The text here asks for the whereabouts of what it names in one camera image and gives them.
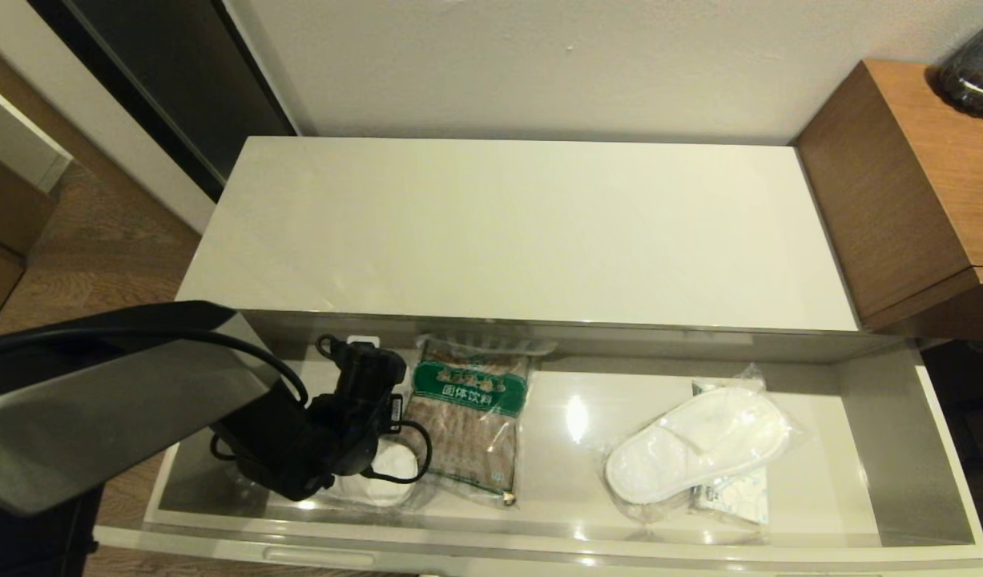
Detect white slippers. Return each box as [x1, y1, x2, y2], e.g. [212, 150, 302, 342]
[331, 437, 432, 511]
[602, 365, 804, 526]

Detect beige cabinet drawer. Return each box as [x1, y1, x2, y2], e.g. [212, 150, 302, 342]
[95, 317, 983, 577]

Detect white packet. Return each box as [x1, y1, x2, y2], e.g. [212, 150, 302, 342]
[687, 378, 772, 527]

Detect drink powder bag green label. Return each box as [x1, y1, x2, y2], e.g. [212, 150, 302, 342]
[403, 335, 558, 510]

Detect beige glossy cabinet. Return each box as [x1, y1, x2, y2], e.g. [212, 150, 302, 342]
[175, 135, 941, 365]

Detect dark door panel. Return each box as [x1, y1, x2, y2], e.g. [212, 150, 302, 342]
[30, 0, 300, 205]

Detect wooden cabinet with white top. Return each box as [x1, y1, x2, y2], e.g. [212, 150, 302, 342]
[0, 72, 75, 345]

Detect brown wooden desk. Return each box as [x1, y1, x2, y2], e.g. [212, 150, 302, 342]
[792, 60, 983, 341]

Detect dark glass vase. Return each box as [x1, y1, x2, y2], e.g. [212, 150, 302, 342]
[926, 14, 983, 121]

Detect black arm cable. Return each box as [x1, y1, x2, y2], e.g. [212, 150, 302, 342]
[0, 325, 433, 486]

